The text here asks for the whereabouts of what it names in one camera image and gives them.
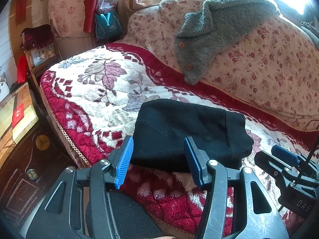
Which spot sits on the clear plastic bag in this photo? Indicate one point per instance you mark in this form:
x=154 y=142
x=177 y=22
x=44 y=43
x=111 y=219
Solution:
x=109 y=1

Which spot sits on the red white floral blanket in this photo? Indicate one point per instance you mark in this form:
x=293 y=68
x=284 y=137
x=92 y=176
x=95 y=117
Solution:
x=99 y=92

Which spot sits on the teal shopping bag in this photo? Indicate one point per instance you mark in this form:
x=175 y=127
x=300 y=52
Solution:
x=108 y=26

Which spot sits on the dark wooden cabinet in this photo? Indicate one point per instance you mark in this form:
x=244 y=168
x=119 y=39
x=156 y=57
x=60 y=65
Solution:
x=27 y=159

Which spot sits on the floral sofa back cushion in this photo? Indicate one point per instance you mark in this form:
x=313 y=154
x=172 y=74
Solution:
x=274 y=79

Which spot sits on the grey folded cloth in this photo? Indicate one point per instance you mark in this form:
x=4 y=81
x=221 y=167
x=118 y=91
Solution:
x=310 y=31

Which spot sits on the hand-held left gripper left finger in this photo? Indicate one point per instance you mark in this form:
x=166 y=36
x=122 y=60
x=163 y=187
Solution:
x=123 y=164

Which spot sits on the black pants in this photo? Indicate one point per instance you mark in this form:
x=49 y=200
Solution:
x=179 y=129

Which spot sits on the red packet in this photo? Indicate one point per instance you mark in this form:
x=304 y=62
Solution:
x=23 y=69

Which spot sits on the red tassel wall hanging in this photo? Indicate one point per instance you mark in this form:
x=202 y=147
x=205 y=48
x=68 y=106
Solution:
x=21 y=10

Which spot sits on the grey fleece jacket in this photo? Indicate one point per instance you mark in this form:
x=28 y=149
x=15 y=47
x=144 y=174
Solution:
x=219 y=29

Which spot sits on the dark red cloth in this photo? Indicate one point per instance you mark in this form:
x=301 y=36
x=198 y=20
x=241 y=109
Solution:
x=37 y=36

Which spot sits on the red hanging cloth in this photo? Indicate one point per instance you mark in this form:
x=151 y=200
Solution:
x=90 y=7

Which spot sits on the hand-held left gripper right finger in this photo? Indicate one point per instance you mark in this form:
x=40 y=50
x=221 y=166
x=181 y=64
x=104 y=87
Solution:
x=195 y=164

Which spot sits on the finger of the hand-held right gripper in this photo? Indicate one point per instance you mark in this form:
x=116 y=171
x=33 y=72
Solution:
x=284 y=153
x=268 y=163

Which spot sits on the small red box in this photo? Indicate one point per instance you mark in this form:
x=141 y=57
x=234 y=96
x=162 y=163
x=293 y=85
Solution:
x=18 y=114

